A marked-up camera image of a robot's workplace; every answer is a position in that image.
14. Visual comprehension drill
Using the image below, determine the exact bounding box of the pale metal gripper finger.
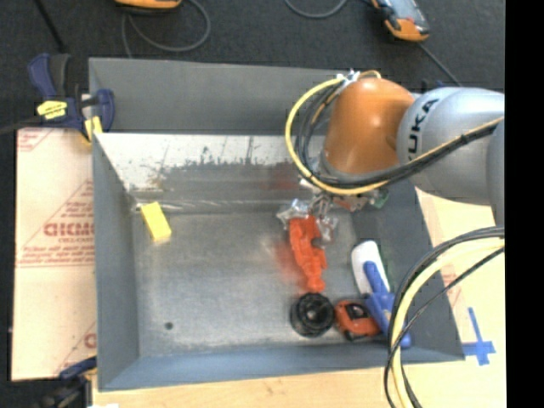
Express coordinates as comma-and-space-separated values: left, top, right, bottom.
316, 212, 340, 247
275, 199, 309, 225

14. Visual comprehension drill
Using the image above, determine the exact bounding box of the orange plastic toy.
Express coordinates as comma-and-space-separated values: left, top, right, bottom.
287, 215, 329, 293

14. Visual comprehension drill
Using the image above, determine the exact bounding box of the white and blue spray bottle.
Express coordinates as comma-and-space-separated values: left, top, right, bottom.
350, 240, 413, 349

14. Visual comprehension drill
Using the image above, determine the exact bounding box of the black round ribbed wheel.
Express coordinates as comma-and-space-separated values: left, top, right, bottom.
289, 292, 337, 338

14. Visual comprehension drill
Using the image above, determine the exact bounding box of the orange and black tape measure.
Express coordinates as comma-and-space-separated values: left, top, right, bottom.
334, 298, 381, 342

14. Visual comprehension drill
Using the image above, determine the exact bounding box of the grey metal bin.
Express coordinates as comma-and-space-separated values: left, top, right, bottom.
88, 57, 466, 393

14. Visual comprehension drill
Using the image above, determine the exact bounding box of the yellow flat block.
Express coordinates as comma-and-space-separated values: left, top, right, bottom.
139, 201, 173, 242

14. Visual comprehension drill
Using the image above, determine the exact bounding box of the brown cardboard board red print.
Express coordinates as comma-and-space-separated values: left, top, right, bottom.
10, 126, 99, 383

